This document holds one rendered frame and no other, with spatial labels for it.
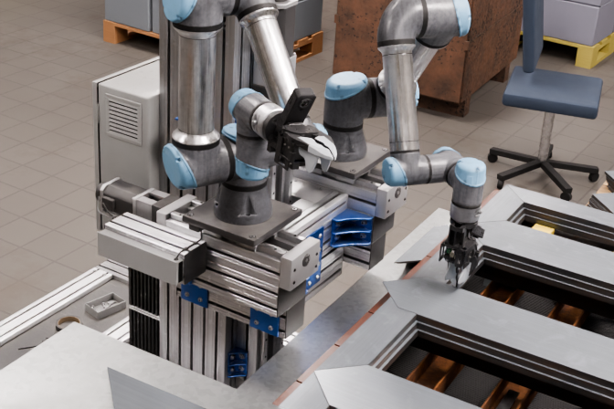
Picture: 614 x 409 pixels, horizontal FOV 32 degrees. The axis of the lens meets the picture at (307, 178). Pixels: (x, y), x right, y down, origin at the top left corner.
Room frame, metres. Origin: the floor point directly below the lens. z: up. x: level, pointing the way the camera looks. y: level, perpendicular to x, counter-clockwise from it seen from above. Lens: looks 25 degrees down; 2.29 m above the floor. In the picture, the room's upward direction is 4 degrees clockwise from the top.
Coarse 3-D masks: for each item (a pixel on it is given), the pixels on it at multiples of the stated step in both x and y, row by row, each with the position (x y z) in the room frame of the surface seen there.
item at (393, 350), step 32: (544, 224) 2.90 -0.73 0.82; (576, 224) 2.87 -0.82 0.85; (480, 256) 2.63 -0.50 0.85; (512, 256) 2.62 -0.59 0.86; (576, 288) 2.51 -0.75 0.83; (608, 288) 2.49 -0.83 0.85; (416, 320) 2.27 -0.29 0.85; (384, 352) 2.11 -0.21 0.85; (480, 352) 2.17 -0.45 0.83; (512, 352) 2.15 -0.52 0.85; (576, 384) 2.06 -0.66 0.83; (608, 384) 2.04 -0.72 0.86
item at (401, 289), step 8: (400, 280) 2.43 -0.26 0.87; (408, 280) 2.43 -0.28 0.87; (416, 280) 2.43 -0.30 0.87; (424, 280) 2.44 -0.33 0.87; (392, 288) 2.38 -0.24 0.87; (400, 288) 2.39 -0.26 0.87; (408, 288) 2.39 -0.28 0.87; (416, 288) 2.39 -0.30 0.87; (392, 296) 2.35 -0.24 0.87; (400, 296) 2.35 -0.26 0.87; (408, 296) 2.35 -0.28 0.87; (400, 304) 2.31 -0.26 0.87
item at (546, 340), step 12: (540, 324) 2.26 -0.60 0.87; (552, 324) 2.26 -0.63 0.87; (564, 324) 2.26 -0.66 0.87; (540, 336) 2.20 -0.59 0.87; (552, 336) 2.21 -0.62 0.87; (564, 336) 2.21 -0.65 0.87; (528, 348) 2.15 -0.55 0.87; (540, 348) 2.15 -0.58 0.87; (552, 348) 2.16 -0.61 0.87; (552, 360) 2.11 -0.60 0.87
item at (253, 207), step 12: (228, 192) 2.39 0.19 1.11; (240, 192) 2.38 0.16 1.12; (252, 192) 2.38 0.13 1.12; (264, 192) 2.41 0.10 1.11; (216, 204) 2.42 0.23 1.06; (228, 204) 2.38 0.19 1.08; (240, 204) 2.37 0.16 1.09; (252, 204) 2.38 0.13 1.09; (264, 204) 2.40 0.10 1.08; (228, 216) 2.37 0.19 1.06; (240, 216) 2.36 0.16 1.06; (252, 216) 2.37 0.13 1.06; (264, 216) 2.39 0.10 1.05
